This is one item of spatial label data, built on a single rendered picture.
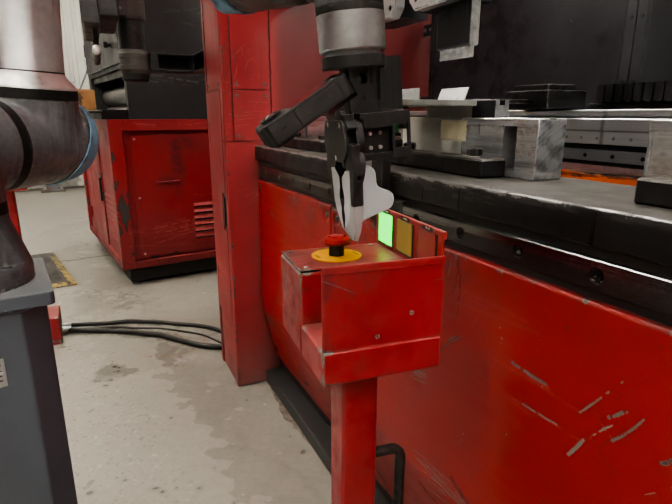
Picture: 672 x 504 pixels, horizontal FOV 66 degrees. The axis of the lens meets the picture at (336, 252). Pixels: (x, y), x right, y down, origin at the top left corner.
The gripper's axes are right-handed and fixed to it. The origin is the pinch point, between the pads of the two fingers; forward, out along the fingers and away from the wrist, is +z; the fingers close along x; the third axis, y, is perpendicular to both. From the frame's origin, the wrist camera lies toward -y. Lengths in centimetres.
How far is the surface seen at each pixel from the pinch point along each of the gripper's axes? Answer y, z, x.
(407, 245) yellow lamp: 9.8, 4.4, 3.8
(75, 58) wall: -96, -92, 725
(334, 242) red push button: 0.7, 3.4, 8.0
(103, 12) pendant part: -28, -47, 128
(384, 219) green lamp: 10.0, 2.2, 11.4
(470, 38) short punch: 36, -24, 29
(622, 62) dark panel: 86, -18, 41
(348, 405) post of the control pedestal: -1.1, 25.5, 2.3
